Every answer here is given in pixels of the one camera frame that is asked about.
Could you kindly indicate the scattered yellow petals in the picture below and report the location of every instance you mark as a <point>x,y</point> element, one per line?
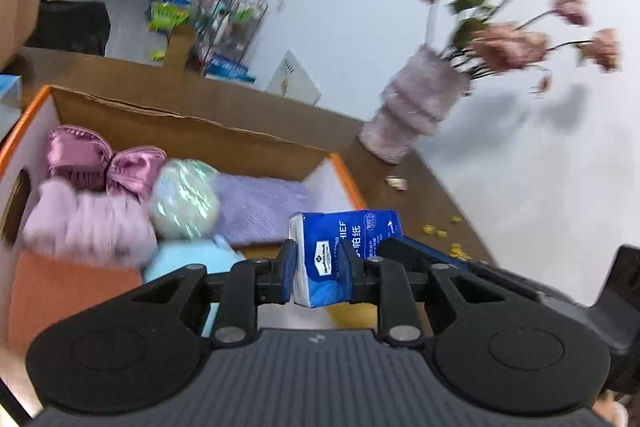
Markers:
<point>457,251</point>

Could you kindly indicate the lavender knitted cloth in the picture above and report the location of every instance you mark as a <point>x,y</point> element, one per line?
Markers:
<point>260,212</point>

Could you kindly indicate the pink textured vase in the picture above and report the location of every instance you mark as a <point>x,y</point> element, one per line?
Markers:
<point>415,107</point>

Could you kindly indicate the beige dried petal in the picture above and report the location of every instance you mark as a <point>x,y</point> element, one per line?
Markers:
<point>396,183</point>

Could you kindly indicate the yellow sponge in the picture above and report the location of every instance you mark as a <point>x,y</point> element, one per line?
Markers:
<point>350,316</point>

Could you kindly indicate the pink artificial flowers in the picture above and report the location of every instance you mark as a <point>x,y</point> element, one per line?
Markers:
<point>505,47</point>

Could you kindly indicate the light blue tissue multipack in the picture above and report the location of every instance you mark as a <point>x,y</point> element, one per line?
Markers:
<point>7,87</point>

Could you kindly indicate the small brown cardboard box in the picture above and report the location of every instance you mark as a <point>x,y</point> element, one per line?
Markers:
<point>180,49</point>

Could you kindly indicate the iridescent round puff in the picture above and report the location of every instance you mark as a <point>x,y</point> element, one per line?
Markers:
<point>185,202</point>

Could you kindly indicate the orange-edged cardboard box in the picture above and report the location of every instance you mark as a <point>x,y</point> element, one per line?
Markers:
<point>150,117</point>

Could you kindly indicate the dark blue pocket tissue packet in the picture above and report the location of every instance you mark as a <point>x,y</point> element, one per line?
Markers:
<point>325,257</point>

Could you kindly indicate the green basket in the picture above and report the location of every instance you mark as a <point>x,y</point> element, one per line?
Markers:
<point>170,17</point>

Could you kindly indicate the purple fluffy scrunchie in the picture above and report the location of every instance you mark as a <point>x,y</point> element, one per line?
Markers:
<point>85,222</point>

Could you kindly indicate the white panel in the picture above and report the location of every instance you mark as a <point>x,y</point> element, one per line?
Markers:
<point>295,79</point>

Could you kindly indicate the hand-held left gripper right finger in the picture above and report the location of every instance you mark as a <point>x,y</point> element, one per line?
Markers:
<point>354,278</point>

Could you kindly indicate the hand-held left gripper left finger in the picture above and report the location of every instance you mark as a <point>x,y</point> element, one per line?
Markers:
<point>287,272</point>

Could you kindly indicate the black bag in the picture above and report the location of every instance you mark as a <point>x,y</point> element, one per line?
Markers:
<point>70,27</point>

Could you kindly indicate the pink satin bow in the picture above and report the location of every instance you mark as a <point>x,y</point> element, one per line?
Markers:
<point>130,167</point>

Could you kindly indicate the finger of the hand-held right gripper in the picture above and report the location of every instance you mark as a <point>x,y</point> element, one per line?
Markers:
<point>405,249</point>

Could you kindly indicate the orange sponge pad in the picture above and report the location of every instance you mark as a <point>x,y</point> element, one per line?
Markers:
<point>60,302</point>

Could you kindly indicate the light blue plush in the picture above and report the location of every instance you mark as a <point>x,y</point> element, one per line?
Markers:
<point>185,257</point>

